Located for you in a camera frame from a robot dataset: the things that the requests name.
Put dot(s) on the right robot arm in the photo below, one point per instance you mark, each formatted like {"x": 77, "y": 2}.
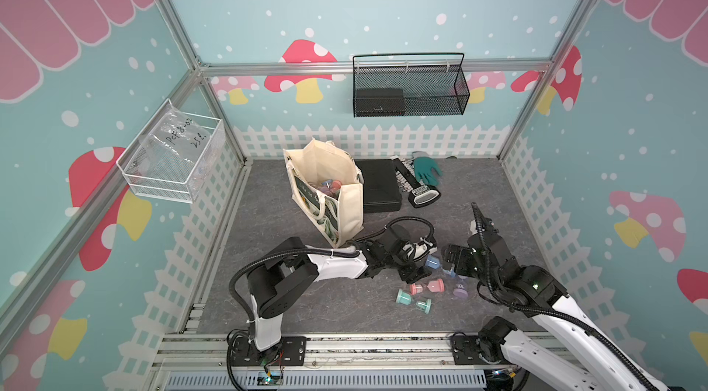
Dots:
{"x": 602, "y": 365}

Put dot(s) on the black mesh wall basket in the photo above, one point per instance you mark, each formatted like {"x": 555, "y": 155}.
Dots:
{"x": 433, "y": 84}

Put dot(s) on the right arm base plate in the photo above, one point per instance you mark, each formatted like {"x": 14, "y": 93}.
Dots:
{"x": 470, "y": 350}

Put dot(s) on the green rubber glove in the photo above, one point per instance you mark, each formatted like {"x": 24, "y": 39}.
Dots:
{"x": 426, "y": 169}

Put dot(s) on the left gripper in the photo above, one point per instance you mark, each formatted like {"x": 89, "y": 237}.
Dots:
{"x": 411, "y": 273}

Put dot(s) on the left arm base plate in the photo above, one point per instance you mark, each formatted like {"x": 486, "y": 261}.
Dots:
{"x": 289, "y": 351}

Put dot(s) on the cream canvas tote bag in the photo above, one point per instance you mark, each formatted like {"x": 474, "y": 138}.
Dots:
{"x": 327, "y": 186}

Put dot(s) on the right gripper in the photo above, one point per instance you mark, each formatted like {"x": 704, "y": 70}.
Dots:
{"x": 464, "y": 253}

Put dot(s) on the pink hourglass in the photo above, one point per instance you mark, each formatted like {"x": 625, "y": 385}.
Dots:
{"x": 433, "y": 286}

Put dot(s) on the black flat box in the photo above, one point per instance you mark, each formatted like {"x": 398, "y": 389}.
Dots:
{"x": 381, "y": 192}

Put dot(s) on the plastic bag in basket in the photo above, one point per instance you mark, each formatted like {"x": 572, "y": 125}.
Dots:
{"x": 177, "y": 142}

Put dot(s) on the lavender hourglass far right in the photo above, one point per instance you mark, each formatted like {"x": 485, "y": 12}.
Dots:
{"x": 461, "y": 288}

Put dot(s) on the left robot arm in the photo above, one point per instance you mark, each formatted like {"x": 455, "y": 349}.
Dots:
{"x": 268, "y": 287}

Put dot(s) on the black box in basket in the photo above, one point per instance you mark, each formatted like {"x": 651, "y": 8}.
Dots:
{"x": 372, "y": 102}

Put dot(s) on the blue hourglass right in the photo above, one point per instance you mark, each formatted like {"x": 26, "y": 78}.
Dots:
{"x": 435, "y": 263}

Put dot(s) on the black white hair brush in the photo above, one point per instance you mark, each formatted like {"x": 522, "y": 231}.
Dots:
{"x": 419, "y": 194}

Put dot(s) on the green hourglass front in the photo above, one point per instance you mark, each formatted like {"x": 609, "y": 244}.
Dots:
{"x": 408, "y": 299}

